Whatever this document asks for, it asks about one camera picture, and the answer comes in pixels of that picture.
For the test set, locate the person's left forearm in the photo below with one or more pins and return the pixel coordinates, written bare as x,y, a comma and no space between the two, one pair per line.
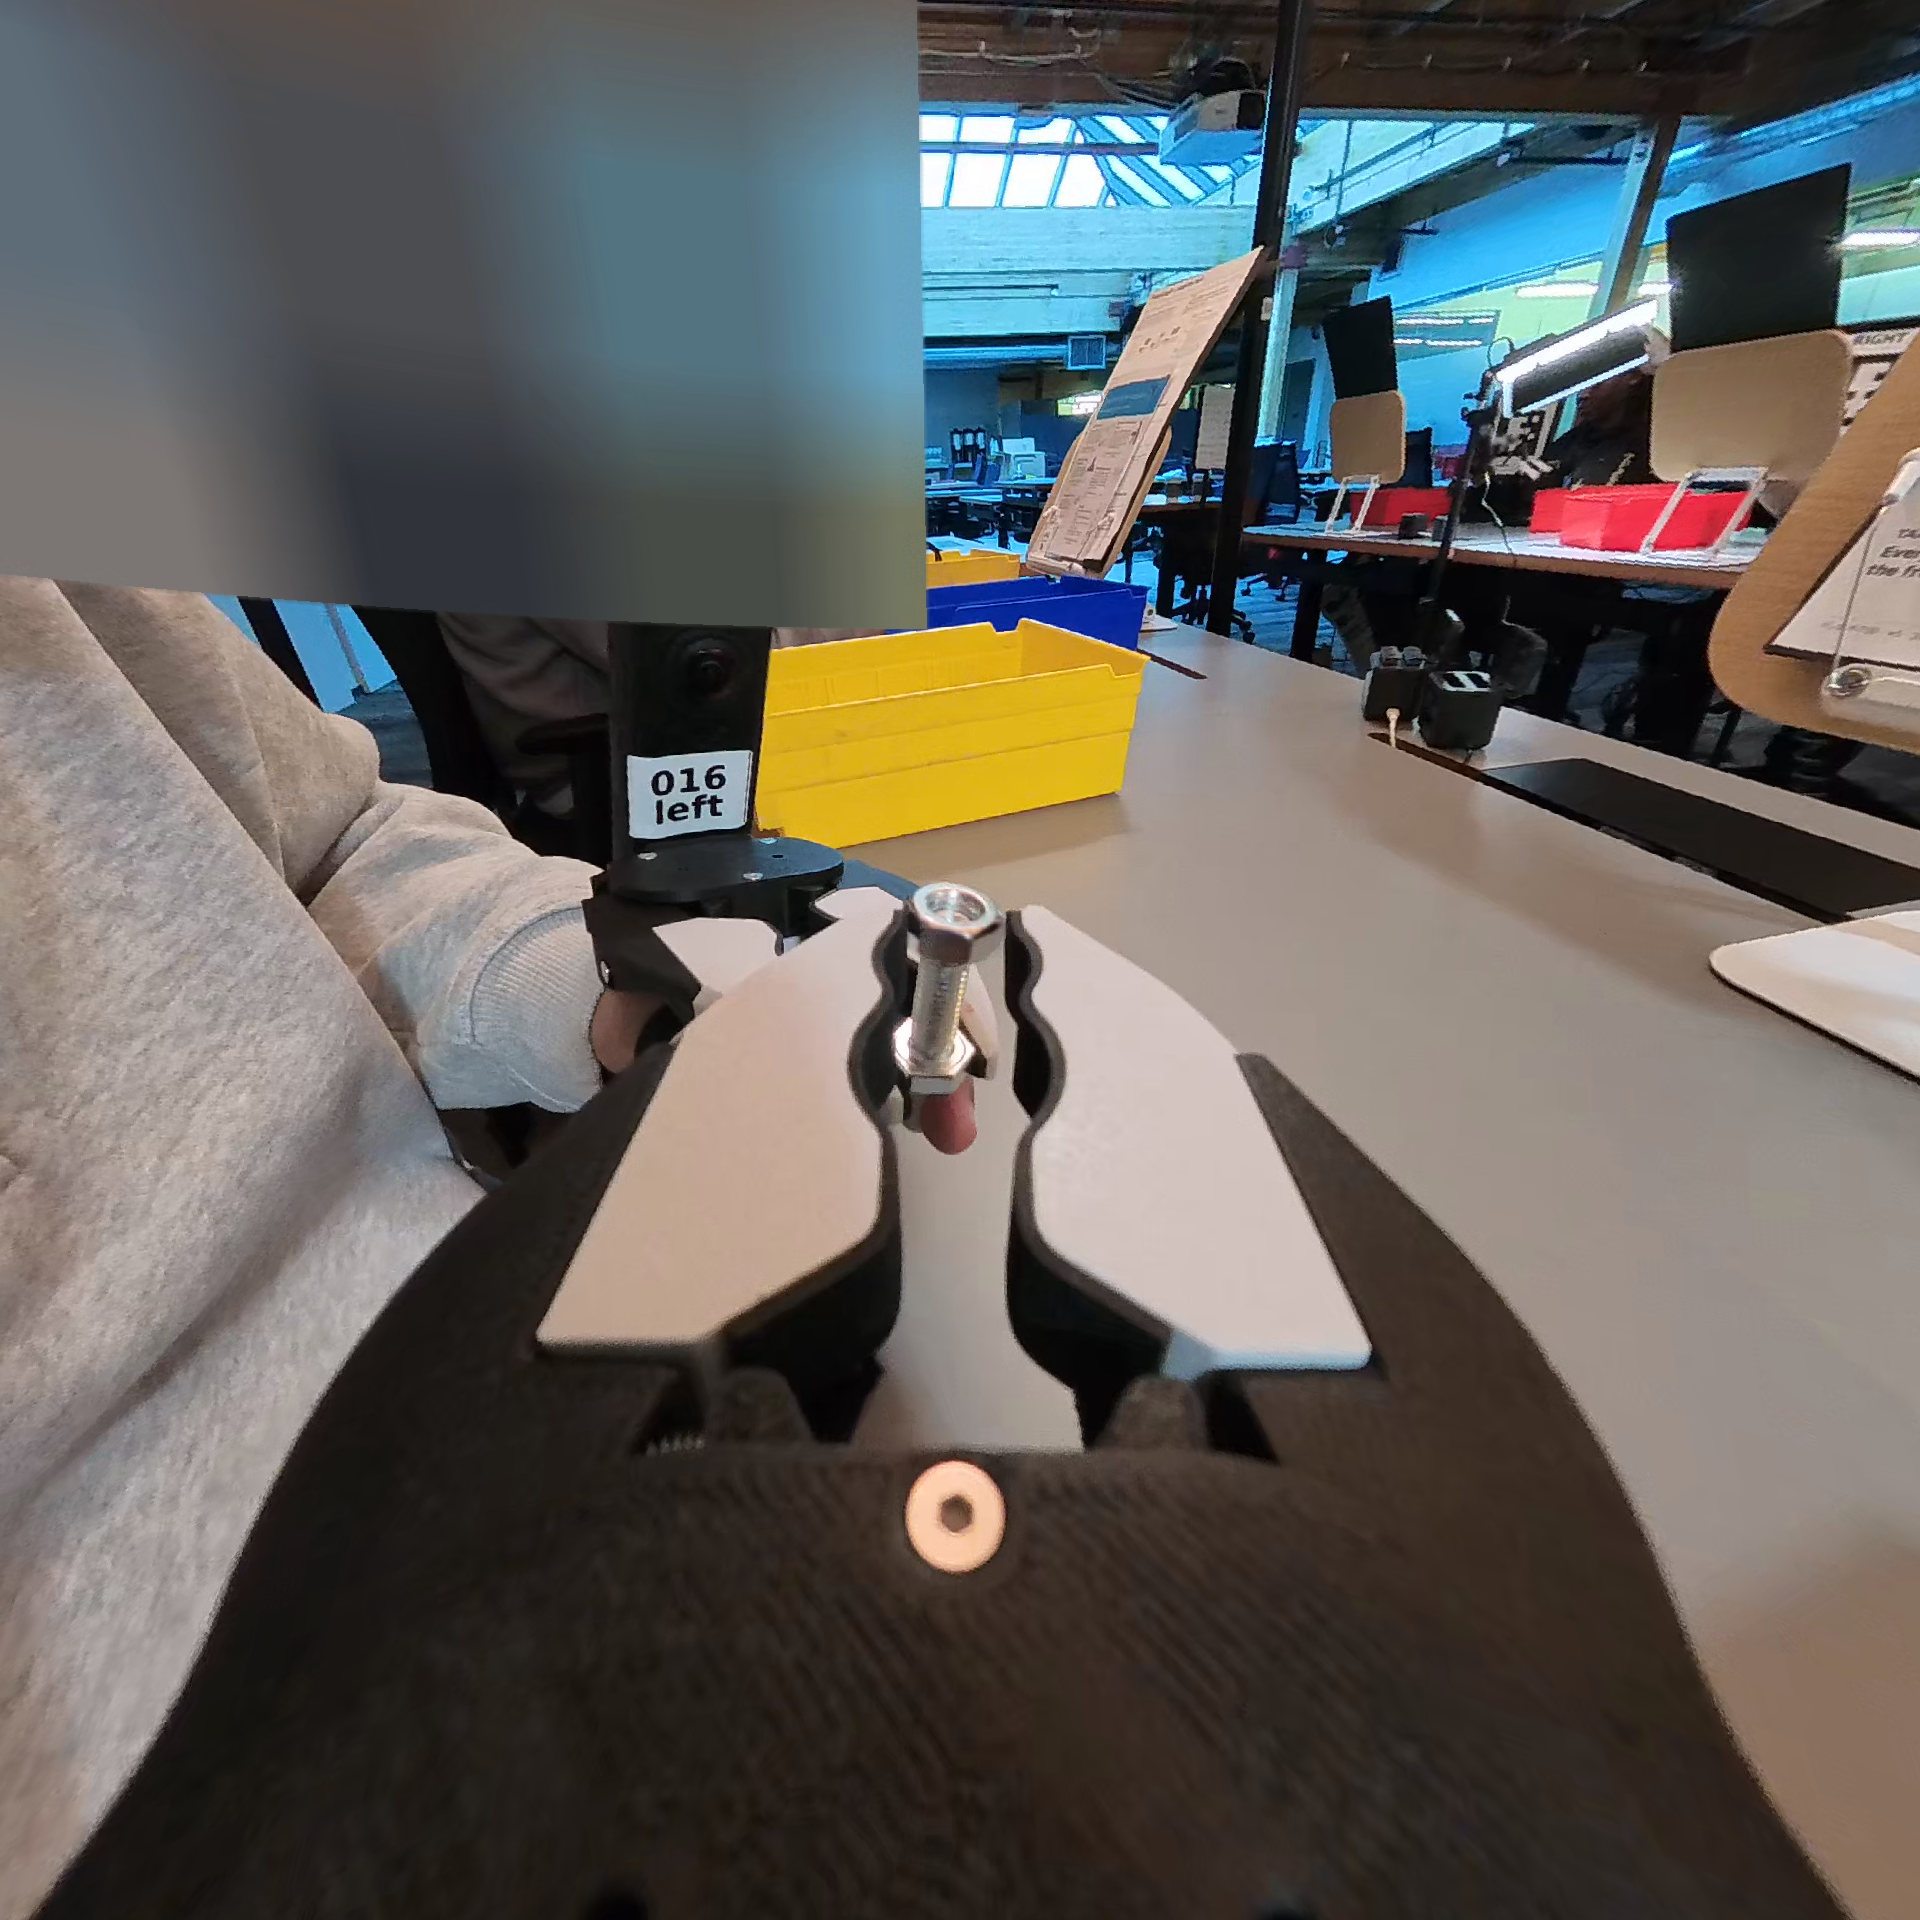
480,962

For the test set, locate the white instruction sheet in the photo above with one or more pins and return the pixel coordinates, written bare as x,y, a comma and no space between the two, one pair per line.
1868,571

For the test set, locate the person's left hand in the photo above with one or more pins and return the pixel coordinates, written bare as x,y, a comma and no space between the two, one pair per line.
626,1031

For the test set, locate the white light bar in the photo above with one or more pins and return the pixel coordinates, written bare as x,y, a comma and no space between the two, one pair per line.
1576,357

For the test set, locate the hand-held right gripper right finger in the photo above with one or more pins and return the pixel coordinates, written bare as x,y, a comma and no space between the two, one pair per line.
1184,1184

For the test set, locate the black vertical pole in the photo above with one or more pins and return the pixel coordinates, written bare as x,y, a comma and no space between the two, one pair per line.
1259,301

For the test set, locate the ceiling projector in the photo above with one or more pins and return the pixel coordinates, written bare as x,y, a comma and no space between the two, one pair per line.
1215,130

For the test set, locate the black battery charger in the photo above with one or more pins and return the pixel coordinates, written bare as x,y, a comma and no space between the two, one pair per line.
1459,704
1393,683

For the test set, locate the person's grey hoodie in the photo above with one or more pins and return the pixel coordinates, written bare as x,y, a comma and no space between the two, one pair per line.
148,1349

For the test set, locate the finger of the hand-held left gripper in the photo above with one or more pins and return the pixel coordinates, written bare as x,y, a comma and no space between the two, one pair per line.
857,907
714,962

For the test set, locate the grey desk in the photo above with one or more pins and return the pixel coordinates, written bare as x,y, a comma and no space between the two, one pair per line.
1425,1202

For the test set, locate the silver bolt with nuts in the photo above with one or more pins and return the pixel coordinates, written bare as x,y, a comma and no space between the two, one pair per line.
943,991

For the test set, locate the blue plastic bin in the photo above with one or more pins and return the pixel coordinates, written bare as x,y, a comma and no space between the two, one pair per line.
1050,605

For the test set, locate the wooden desk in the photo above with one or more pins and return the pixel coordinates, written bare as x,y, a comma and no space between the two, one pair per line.
1499,548

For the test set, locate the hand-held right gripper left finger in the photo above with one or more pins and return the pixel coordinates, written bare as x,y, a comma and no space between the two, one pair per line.
751,1172

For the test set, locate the white document stand base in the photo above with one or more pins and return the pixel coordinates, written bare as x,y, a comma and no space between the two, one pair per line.
1828,983

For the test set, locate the red plastic bin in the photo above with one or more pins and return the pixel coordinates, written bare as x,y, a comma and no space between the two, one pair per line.
1395,506
1635,517

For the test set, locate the cardboard document holder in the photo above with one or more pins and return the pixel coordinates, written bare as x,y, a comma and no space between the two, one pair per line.
1786,571
1141,421
1367,436
1746,406

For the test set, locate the black monitor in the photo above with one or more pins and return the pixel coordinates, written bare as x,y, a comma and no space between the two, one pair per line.
1359,346
1756,254

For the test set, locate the yellow plastic bin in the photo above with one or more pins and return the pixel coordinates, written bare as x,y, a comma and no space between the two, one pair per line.
944,735
967,568

